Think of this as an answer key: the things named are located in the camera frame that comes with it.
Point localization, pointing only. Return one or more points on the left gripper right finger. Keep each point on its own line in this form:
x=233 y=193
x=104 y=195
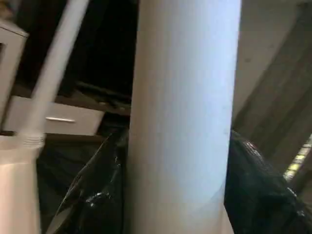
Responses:
x=263 y=195

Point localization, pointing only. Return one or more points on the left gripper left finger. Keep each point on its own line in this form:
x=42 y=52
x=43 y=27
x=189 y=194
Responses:
x=92 y=195

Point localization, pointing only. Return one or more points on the white plastic table top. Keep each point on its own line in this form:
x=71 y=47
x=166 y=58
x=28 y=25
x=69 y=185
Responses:
x=17 y=185

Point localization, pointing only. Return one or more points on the white plastic table leg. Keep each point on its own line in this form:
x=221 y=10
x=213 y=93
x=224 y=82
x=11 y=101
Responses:
x=185 y=112
x=56 y=73

